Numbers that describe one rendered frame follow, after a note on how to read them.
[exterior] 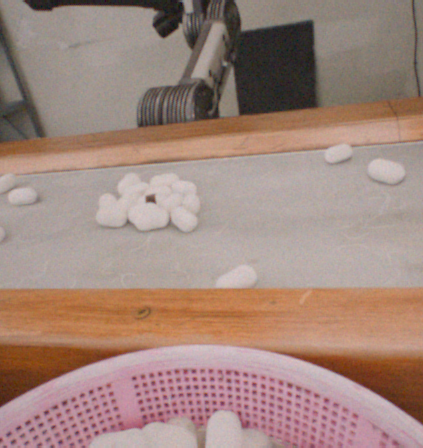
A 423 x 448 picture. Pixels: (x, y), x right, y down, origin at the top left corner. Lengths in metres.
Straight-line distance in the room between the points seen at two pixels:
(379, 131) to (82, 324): 0.42
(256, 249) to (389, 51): 2.17
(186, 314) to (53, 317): 0.09
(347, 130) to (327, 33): 1.89
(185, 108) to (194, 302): 0.56
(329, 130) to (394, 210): 0.19
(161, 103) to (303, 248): 0.53
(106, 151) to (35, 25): 2.29
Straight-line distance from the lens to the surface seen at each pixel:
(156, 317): 0.26
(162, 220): 0.40
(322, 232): 0.36
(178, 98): 0.80
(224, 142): 0.57
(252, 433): 0.24
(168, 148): 0.59
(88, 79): 2.78
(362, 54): 2.45
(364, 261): 0.33
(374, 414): 0.20
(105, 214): 0.43
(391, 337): 0.23
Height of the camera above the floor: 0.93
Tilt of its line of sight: 28 degrees down
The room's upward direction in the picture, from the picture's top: 11 degrees counter-clockwise
